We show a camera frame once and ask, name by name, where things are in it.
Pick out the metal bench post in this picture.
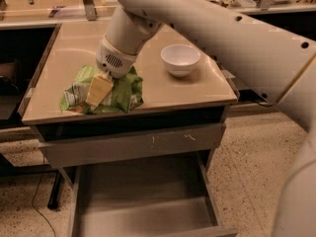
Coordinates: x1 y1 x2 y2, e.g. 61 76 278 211
82 0 97 21

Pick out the black floor cable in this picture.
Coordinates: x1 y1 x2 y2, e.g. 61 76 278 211
31 173 57 237

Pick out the black table leg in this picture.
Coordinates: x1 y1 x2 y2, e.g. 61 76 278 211
47 172 63 210

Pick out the open grey middle drawer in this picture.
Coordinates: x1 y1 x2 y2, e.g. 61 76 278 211
68 153 237 237

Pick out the green rice chip bag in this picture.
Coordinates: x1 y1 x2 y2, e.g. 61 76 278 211
59 65 143 115

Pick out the white ceramic bowl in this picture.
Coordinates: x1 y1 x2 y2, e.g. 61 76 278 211
160 44 200 77

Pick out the grey drawer cabinet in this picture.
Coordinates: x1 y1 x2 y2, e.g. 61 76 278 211
18 14 241 190

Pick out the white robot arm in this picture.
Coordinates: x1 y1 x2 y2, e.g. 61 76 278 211
96 0 316 237

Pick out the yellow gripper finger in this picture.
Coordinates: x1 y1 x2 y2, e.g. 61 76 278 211
86 72 114 107

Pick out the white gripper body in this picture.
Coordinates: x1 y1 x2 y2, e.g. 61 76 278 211
96 36 138 78

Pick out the grey top drawer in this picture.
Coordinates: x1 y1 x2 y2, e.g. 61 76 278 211
39 122 226 168

